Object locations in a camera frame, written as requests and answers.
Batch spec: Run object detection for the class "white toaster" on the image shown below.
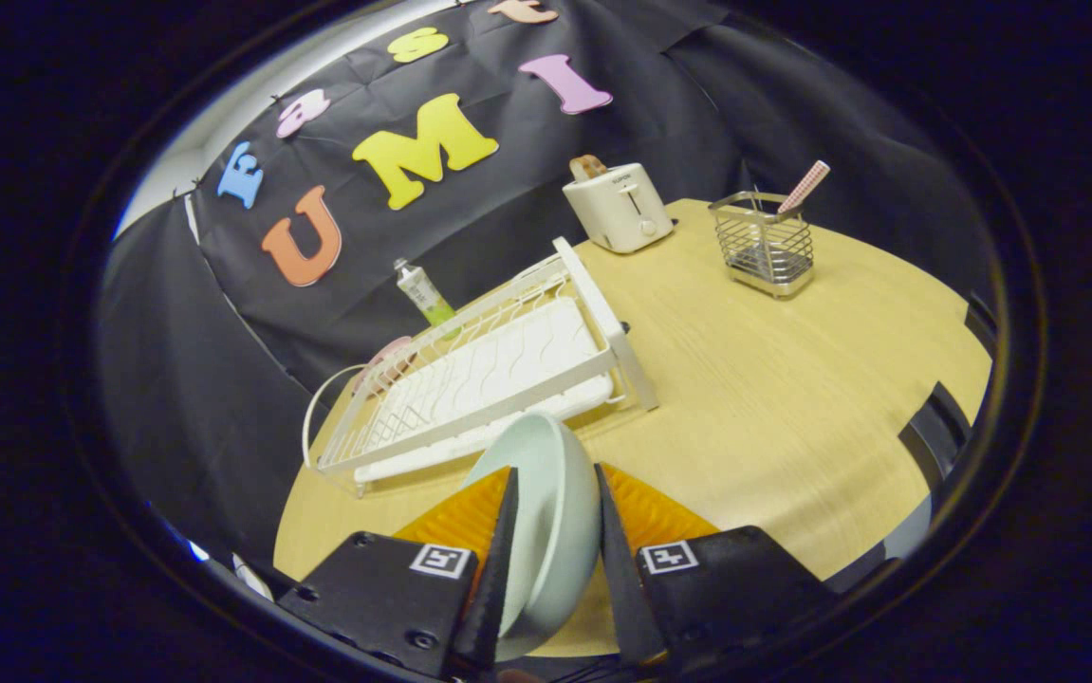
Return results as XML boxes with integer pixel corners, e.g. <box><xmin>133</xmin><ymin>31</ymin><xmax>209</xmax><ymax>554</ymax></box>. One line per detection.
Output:
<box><xmin>563</xmin><ymin>163</ymin><xmax>676</xmax><ymax>254</ymax></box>

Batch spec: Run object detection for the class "spoon with pink checkered handle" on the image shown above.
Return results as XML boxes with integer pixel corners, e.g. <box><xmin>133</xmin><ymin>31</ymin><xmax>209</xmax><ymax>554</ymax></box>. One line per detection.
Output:
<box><xmin>778</xmin><ymin>160</ymin><xmax>831</xmax><ymax>214</ymax></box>

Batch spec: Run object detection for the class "metal wire basket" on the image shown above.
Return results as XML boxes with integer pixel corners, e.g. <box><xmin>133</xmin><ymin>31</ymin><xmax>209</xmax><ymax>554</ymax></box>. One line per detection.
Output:
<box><xmin>709</xmin><ymin>191</ymin><xmax>815</xmax><ymax>300</ymax></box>

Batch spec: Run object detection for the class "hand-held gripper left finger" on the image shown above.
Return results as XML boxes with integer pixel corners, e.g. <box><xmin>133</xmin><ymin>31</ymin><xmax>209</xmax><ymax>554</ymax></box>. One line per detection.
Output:
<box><xmin>278</xmin><ymin>467</ymin><xmax>520</xmax><ymax>682</ymax></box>

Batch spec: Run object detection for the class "green drink bottle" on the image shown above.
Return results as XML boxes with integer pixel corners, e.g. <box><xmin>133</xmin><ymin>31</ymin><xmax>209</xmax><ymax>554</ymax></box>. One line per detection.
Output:
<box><xmin>394</xmin><ymin>258</ymin><xmax>459</xmax><ymax>341</ymax></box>

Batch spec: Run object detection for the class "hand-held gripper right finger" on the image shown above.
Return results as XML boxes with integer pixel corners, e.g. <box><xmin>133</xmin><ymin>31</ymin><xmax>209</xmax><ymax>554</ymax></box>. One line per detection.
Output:
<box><xmin>595</xmin><ymin>463</ymin><xmax>836</xmax><ymax>665</ymax></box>

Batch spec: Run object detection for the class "pink plate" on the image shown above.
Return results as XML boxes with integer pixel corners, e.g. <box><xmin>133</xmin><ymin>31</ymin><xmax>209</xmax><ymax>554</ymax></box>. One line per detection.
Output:
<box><xmin>351</xmin><ymin>337</ymin><xmax>414</xmax><ymax>395</ymax></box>

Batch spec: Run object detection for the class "pale green plate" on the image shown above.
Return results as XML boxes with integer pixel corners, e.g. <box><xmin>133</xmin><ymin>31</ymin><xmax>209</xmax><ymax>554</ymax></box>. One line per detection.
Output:
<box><xmin>460</xmin><ymin>411</ymin><xmax>602</xmax><ymax>662</ymax></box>

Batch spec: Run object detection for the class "white wire dish rack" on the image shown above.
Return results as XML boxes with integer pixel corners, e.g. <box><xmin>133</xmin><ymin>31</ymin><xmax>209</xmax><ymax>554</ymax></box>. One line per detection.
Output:
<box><xmin>302</xmin><ymin>237</ymin><xmax>660</xmax><ymax>497</ymax></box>

